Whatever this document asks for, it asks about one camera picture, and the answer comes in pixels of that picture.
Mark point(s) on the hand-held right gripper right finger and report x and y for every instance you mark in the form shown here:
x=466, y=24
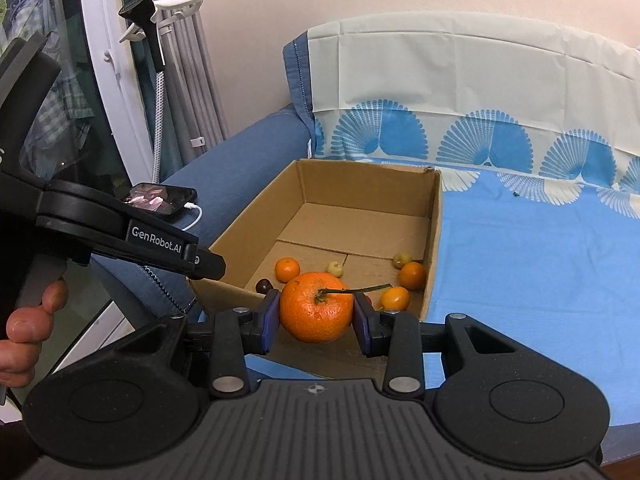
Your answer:
x=362, y=327

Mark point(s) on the dark plum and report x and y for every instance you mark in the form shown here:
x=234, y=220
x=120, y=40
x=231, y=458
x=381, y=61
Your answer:
x=264, y=286

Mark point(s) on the cardboard box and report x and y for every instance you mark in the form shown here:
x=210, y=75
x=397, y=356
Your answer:
x=350, y=220

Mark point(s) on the black smartphone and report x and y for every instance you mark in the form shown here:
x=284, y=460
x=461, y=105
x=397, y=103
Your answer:
x=160, y=198

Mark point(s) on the orange with stem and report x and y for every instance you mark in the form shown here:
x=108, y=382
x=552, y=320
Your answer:
x=310, y=310

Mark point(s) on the small yellow fruit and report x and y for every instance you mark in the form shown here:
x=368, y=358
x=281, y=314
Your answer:
x=335, y=269
x=401, y=259

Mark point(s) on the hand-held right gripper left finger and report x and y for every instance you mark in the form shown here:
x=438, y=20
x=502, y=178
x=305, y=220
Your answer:
x=270, y=322

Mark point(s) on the person's left hand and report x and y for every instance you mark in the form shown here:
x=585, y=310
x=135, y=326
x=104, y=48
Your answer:
x=30, y=330

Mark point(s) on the small white clip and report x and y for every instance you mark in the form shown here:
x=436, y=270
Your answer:
x=198, y=140

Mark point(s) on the blue fabric mattress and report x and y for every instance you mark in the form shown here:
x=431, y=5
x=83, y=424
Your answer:
x=235, y=160

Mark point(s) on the grey curtain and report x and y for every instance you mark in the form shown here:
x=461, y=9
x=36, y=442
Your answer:
x=200, y=85

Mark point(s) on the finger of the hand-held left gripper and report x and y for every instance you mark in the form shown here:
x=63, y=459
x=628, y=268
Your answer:
x=209, y=265

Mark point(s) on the white plastic hanger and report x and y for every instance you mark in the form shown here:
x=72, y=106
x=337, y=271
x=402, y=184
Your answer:
x=185, y=2

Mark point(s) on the white window frame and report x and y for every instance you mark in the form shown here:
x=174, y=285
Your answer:
x=117, y=85

